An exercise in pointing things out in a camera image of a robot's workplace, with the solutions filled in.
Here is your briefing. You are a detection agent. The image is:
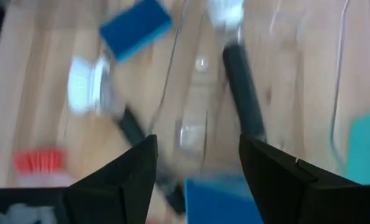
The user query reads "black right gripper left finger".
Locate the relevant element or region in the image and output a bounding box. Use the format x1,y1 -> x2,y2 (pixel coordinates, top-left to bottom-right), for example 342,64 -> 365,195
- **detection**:
63,134 -> 159,224

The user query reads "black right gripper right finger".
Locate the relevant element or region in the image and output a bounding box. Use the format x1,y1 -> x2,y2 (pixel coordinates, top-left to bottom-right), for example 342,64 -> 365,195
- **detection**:
239,134 -> 370,224

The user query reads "blue sponge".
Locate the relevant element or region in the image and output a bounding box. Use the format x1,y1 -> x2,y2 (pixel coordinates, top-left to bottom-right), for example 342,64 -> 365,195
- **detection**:
99,0 -> 174,65
184,175 -> 263,224

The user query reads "red dish brush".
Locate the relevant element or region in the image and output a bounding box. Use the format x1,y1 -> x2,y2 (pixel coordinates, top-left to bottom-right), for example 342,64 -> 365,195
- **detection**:
12,147 -> 76,189

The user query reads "black-handled white bristle brush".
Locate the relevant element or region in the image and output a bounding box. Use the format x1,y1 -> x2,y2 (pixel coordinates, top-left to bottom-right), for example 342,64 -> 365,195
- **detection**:
67,55 -> 187,215
206,0 -> 266,142

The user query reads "translucent green plastic bin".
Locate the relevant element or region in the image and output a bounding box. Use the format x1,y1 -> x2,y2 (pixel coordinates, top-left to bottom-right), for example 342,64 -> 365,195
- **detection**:
346,107 -> 370,186

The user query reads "clear plastic bin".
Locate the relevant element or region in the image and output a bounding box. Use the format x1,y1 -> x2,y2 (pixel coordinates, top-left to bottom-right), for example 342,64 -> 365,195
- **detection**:
147,0 -> 370,175

